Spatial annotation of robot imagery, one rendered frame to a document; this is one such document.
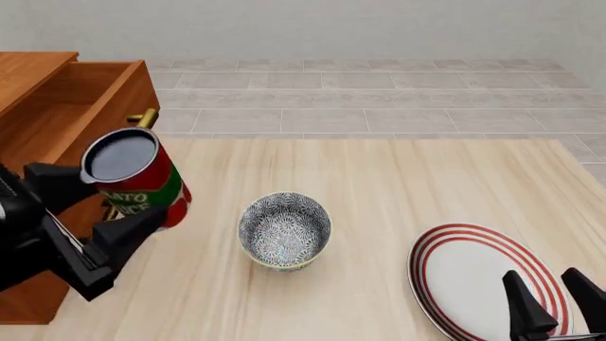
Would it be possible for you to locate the brass drawer handle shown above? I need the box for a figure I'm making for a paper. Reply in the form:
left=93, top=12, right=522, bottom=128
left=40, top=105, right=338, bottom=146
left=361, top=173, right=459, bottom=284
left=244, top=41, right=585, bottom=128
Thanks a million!
left=126, top=108, right=159, bottom=129
left=101, top=198, right=125, bottom=222

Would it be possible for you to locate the white plate with red rings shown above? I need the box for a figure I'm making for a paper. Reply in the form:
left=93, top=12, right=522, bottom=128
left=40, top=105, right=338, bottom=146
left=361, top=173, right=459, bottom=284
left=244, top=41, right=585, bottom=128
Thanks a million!
left=406, top=223, right=575, bottom=341

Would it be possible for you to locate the blue patterned bowl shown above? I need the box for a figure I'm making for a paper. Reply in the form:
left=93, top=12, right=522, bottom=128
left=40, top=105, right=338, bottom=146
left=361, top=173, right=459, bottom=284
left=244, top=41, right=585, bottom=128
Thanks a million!
left=236, top=191, right=334, bottom=275

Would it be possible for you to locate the red and green tomato sauce tin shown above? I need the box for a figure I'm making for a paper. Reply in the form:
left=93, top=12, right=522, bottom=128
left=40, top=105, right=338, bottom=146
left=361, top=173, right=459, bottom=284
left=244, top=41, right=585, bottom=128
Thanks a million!
left=79, top=127, right=193, bottom=233

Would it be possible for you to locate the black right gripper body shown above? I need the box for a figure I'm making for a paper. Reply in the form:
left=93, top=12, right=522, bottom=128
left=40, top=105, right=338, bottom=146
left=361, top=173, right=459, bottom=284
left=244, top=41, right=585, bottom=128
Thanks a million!
left=509, top=332, right=601, bottom=341

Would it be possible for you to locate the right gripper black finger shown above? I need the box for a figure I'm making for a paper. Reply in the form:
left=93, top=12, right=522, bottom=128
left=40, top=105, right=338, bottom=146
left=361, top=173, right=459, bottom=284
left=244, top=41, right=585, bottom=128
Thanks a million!
left=561, top=267, right=606, bottom=334
left=501, top=269, right=561, bottom=339

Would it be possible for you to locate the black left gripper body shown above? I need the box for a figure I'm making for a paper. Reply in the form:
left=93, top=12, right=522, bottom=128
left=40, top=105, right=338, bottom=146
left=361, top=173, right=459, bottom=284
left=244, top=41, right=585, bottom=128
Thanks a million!
left=41, top=207, right=117, bottom=302

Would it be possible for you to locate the wooden cabinet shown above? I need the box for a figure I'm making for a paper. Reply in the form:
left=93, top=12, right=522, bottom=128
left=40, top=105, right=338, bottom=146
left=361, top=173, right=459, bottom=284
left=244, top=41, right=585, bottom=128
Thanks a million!
left=0, top=51, right=162, bottom=326

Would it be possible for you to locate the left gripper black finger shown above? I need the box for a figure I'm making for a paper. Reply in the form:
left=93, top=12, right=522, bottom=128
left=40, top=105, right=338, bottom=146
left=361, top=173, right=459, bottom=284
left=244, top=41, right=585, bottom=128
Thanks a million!
left=23, top=162, right=102, bottom=216
left=91, top=206, right=168, bottom=276

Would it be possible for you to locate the wooden cabinet drawer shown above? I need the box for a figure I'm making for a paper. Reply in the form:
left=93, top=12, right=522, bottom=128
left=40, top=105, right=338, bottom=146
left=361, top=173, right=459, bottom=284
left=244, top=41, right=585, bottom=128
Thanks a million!
left=0, top=60, right=161, bottom=168

